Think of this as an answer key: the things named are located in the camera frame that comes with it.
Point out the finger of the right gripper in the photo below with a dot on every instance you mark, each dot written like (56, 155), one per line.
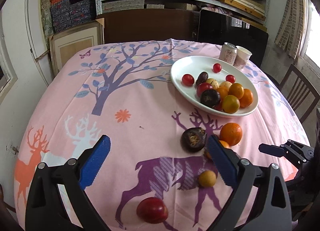
(299, 155)

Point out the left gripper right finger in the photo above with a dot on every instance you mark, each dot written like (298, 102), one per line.
(271, 209)

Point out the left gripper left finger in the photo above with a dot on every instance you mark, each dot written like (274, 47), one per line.
(45, 209)

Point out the small yellow green fruit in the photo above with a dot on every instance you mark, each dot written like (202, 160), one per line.
(207, 179)

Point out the large orange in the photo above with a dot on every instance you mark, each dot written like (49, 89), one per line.
(231, 133)

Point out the yellow orange citrus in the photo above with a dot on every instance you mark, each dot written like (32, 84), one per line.
(230, 104)

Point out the small orange mandarin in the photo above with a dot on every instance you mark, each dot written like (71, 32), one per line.
(237, 90)

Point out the dark passion fruit back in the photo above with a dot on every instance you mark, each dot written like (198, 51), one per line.
(194, 139)

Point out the red cherry tomato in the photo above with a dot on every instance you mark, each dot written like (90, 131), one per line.
(217, 68)
(231, 79)
(188, 80)
(218, 107)

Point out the big red plum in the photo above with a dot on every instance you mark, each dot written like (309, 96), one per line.
(152, 210)

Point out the dark wooden chair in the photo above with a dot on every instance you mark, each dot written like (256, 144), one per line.
(300, 90)

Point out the orange in plate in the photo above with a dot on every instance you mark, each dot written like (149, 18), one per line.
(247, 99)

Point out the yellow round fruit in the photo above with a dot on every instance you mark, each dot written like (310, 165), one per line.
(226, 85)

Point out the pink deer print tablecloth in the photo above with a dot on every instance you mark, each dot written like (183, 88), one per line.
(123, 90)

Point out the striped pepino melon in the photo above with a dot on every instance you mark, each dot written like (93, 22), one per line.
(214, 83)

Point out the paper cup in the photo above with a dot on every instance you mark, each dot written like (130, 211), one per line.
(243, 55)

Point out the checkered curtain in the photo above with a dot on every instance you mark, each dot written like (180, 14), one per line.
(290, 34)

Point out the pink drink can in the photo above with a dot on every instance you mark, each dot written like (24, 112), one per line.
(228, 53)

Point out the white oval plate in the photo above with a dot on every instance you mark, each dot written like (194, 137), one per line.
(194, 65)

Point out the black monitor screen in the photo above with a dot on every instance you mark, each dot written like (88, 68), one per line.
(216, 28)

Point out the framed picture leaning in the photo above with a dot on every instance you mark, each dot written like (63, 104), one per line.
(66, 44)

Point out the stack of blue boxes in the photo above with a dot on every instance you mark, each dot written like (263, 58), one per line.
(69, 13)

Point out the dark wooden cabinet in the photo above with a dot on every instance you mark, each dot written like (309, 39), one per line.
(150, 24)

